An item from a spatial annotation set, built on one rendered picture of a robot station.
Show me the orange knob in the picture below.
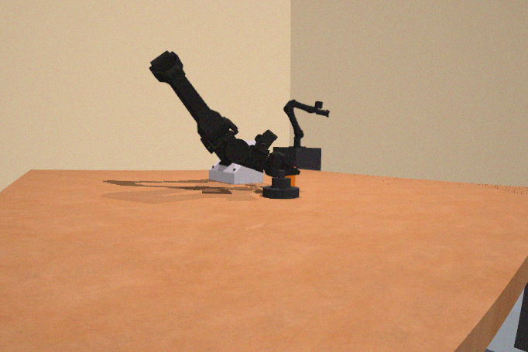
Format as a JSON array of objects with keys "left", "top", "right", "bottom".
[{"left": 285, "top": 176, "right": 296, "bottom": 186}]

